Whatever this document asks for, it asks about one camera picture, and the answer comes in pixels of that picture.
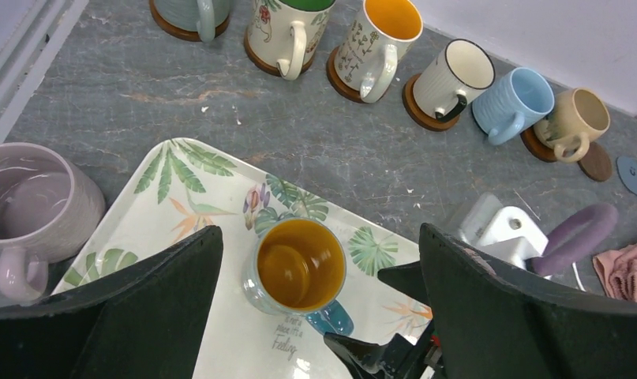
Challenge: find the orange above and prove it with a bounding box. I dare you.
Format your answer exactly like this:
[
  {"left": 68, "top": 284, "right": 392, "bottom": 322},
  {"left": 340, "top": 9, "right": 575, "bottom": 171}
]
[{"left": 242, "top": 217, "right": 354, "bottom": 336}]

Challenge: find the beige ceramic mug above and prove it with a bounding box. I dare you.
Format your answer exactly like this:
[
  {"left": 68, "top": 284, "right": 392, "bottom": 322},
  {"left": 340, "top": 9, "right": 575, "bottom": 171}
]
[{"left": 533, "top": 88, "right": 611, "bottom": 163}]

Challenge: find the white mug green inside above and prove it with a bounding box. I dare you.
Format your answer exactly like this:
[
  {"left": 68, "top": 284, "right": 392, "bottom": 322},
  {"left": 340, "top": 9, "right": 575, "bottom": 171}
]
[{"left": 245, "top": 0, "right": 335, "bottom": 81}]

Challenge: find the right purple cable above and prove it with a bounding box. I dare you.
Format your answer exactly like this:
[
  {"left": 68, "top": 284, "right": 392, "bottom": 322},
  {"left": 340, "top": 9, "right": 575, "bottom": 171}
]
[{"left": 530, "top": 202, "right": 620, "bottom": 278}]

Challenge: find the blue round coaster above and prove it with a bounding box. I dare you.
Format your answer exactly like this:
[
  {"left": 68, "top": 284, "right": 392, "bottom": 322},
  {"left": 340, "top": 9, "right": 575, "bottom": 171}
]
[{"left": 616, "top": 156, "right": 637, "bottom": 196}]

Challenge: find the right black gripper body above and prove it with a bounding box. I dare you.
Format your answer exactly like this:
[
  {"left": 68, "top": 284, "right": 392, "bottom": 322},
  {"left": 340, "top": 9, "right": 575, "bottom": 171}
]
[{"left": 323, "top": 261, "right": 448, "bottom": 379}]

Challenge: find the dark walnut coaster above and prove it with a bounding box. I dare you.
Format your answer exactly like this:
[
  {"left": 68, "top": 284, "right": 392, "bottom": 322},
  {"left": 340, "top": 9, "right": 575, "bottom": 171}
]
[{"left": 578, "top": 142, "right": 613, "bottom": 182}]

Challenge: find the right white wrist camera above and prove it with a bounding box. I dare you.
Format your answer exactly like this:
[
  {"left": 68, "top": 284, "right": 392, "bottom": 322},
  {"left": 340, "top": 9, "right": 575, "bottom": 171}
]
[{"left": 444, "top": 192, "right": 549, "bottom": 269}]

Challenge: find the grey green ribbed mug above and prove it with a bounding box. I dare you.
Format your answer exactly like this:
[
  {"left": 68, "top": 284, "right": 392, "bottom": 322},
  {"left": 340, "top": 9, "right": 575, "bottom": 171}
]
[{"left": 153, "top": 0, "right": 233, "bottom": 44}]

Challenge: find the brown wooden coaster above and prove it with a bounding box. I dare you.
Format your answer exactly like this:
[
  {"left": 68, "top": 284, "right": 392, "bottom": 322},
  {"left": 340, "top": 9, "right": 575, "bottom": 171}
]
[
  {"left": 243, "top": 34, "right": 314, "bottom": 77},
  {"left": 325, "top": 47, "right": 390, "bottom": 104},
  {"left": 148, "top": 0, "right": 231, "bottom": 43},
  {"left": 402, "top": 73, "right": 460, "bottom": 132},
  {"left": 520, "top": 127, "right": 557, "bottom": 163}
]

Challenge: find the leaf patterned serving tray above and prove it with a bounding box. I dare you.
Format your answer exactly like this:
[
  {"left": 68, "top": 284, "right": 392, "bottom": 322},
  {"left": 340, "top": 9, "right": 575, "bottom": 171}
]
[{"left": 55, "top": 138, "right": 433, "bottom": 378}]

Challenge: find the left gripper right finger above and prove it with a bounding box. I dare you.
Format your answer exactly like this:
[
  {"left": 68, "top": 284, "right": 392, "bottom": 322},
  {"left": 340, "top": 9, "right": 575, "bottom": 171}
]
[{"left": 418, "top": 223, "right": 637, "bottom": 378}]

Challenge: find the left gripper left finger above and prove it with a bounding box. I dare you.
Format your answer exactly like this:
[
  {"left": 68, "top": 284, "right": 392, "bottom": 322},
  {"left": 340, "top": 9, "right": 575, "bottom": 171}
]
[{"left": 0, "top": 226, "right": 223, "bottom": 378}]

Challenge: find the cream enamel mug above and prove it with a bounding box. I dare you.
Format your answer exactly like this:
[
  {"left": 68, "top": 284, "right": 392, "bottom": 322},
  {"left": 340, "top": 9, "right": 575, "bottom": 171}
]
[{"left": 412, "top": 39, "right": 496, "bottom": 123}]

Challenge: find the pink ribbed mug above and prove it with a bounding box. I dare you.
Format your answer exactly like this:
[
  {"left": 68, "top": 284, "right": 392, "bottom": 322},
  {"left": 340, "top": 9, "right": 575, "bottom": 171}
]
[{"left": 0, "top": 142, "right": 106, "bottom": 302}]

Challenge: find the light blue mug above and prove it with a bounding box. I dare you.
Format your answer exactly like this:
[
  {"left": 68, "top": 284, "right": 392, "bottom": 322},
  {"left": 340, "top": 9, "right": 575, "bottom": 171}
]
[{"left": 471, "top": 67, "right": 555, "bottom": 146}]

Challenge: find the white mug orange inside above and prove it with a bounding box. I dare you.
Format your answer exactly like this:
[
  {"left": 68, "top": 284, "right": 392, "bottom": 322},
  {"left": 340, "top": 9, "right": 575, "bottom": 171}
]
[{"left": 327, "top": 0, "right": 424, "bottom": 103}]

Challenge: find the pink drawstring cloth bag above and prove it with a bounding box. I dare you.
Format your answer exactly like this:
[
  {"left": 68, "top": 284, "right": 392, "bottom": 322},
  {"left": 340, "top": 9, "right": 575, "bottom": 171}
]
[{"left": 592, "top": 243, "right": 637, "bottom": 302}]

